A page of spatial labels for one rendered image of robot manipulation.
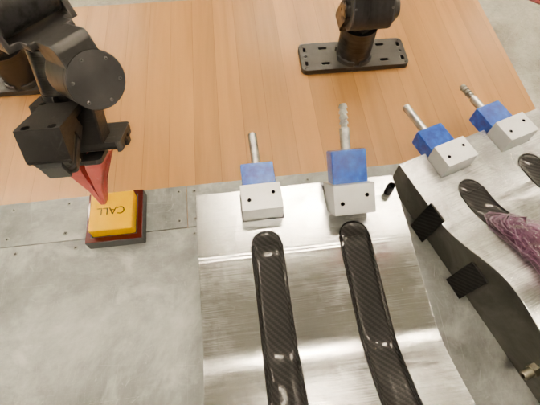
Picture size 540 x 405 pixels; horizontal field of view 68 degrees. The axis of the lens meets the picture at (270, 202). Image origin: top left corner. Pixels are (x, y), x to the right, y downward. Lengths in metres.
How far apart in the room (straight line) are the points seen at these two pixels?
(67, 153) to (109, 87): 0.08
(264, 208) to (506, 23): 2.13
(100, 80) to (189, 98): 0.33
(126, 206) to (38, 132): 0.20
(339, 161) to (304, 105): 0.26
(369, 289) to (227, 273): 0.17
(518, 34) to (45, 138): 2.27
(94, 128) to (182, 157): 0.21
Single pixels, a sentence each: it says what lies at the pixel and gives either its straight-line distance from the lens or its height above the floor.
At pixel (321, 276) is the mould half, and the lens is 0.48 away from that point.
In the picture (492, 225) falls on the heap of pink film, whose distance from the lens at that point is 0.59.
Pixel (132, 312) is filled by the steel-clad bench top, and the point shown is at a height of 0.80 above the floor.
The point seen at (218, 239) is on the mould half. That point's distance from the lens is 0.49.
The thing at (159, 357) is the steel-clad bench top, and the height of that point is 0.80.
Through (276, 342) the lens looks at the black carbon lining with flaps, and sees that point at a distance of 0.47.
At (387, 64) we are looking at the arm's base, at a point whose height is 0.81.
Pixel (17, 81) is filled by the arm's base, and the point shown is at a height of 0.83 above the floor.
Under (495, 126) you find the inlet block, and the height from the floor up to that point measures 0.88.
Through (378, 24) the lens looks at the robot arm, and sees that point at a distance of 0.72.
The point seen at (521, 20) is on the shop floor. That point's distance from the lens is 2.54.
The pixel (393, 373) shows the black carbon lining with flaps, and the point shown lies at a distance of 0.47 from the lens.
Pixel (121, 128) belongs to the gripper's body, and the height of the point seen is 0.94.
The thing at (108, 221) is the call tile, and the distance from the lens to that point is 0.60.
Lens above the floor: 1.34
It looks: 62 degrees down
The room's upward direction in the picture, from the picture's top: 1 degrees clockwise
